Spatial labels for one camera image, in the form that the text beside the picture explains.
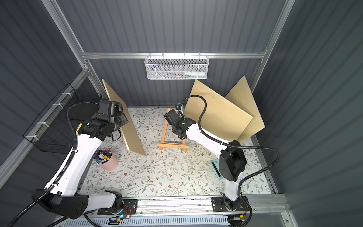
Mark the wooden easel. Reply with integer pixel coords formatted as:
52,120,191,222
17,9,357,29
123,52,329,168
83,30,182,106
157,120,189,153

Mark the plywood board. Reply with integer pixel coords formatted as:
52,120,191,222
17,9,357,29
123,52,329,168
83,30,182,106
102,79,146,156
190,80,253,141
225,76,265,143

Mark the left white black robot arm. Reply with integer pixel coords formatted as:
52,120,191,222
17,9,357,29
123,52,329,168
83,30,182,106
32,100,128,219

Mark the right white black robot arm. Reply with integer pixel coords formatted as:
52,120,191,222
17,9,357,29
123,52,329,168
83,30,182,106
164,110,247,211

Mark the yellow sticky note pad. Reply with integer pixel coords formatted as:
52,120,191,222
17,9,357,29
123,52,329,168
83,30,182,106
75,123,82,136

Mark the floral patterned table mat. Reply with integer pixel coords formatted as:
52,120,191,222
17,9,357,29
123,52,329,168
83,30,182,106
77,106,273,199

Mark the pink cup with pens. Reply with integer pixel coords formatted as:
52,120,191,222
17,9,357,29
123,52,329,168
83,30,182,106
92,149,119,172

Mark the teal calculator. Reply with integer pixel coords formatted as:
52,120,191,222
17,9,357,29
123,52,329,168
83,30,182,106
209,159,223,179

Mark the white marker in basket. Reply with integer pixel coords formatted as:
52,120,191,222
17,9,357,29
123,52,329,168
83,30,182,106
185,72,205,77

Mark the white wire mesh basket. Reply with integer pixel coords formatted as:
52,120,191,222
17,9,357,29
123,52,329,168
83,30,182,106
144,54,209,80

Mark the black wire wall basket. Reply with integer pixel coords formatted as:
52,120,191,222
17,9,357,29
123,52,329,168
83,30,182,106
23,84,103,154

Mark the right black corrugated cable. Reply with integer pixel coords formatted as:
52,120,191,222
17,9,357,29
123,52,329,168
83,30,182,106
177,95,280,227

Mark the black corrugated cable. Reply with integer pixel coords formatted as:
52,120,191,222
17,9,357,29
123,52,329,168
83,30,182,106
8,101,101,227
177,95,280,227

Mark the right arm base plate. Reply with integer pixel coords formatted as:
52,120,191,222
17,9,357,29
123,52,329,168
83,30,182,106
211,196,251,213

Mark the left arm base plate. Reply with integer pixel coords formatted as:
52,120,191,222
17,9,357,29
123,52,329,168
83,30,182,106
97,199,138,216

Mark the aluminium rail at front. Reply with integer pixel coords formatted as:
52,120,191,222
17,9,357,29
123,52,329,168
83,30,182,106
58,195,290,218

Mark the left black corrugated cable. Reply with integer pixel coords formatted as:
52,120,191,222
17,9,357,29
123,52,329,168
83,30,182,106
8,101,101,227

